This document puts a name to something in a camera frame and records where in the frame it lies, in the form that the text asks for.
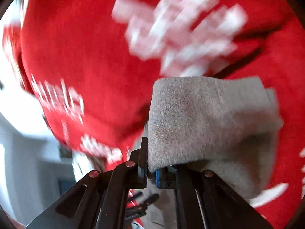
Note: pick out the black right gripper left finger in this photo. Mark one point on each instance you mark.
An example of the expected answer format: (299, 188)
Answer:
(98, 200)

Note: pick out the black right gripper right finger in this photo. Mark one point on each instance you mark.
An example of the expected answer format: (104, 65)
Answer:
(204, 200)

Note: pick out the grey knitted sweater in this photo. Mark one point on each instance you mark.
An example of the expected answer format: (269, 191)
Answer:
(228, 126)

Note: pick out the red blanket with white print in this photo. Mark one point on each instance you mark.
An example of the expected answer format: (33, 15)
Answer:
(81, 68)

